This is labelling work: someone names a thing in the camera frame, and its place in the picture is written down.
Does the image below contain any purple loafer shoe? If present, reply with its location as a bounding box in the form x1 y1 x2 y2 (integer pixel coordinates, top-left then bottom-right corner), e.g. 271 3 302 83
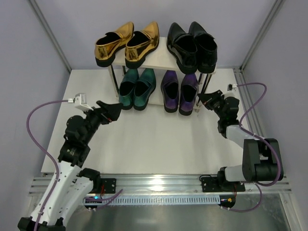
160 70 179 113
179 74 199 116

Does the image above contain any aluminium mounting rail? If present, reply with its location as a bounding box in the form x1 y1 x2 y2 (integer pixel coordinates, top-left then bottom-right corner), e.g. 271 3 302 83
28 173 292 196

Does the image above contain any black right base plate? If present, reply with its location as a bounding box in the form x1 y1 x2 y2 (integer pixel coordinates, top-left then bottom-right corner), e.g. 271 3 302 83
199 175 245 193

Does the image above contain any black loafer shoe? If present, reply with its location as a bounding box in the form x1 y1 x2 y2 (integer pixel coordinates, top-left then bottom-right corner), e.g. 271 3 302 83
189 21 218 74
167 22 197 75

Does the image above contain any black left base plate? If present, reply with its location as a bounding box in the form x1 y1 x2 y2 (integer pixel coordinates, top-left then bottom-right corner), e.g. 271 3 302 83
95 178 116 194

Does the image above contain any green loafer shoe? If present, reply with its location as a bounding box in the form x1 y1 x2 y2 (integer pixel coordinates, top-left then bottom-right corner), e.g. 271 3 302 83
133 68 156 111
119 69 139 110

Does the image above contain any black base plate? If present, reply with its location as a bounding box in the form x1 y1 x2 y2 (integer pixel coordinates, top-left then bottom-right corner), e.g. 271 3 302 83
95 178 116 194
199 175 245 193

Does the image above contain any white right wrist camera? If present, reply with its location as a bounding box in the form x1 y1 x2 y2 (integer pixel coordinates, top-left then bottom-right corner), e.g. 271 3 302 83
227 84 238 91

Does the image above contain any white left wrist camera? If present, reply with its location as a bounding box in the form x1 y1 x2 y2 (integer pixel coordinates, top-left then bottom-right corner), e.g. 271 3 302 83
67 93 93 112

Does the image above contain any gold loafer shoe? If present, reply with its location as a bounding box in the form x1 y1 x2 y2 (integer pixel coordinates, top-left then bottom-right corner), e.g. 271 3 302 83
94 22 134 67
125 21 160 69

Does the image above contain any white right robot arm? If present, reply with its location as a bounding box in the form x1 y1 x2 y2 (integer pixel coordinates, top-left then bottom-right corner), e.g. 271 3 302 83
198 90 284 188

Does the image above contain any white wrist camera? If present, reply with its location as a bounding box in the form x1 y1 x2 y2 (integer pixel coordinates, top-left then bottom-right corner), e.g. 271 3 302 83
227 84 238 91
67 93 93 112

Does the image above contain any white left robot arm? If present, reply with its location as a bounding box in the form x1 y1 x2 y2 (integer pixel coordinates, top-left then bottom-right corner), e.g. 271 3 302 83
17 99 123 231

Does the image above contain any slotted grey cable duct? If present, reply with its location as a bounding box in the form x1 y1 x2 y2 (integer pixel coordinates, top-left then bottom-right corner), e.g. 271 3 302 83
83 194 221 205

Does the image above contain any white two-tier shoe shelf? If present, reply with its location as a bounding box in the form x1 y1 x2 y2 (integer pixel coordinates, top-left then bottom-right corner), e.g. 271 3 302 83
107 36 217 114

